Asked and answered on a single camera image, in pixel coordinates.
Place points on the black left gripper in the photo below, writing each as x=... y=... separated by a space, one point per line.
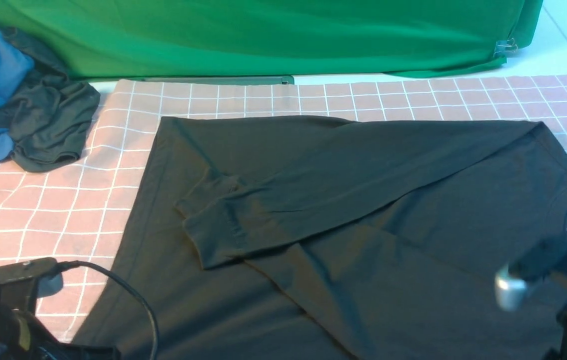
x=24 y=337

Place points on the dark gray long-sleeve shirt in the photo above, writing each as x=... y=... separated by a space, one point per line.
x=318 y=238

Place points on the pink checkered tablecloth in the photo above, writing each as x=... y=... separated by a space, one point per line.
x=79 y=211

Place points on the dark gray crumpled garment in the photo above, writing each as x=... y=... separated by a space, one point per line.
x=49 y=116

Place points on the metal binder clip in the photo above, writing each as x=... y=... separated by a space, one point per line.
x=505 y=48

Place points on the green backdrop cloth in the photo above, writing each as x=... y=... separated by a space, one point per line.
x=160 y=38

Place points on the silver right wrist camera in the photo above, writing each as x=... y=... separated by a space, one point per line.
x=515 y=281

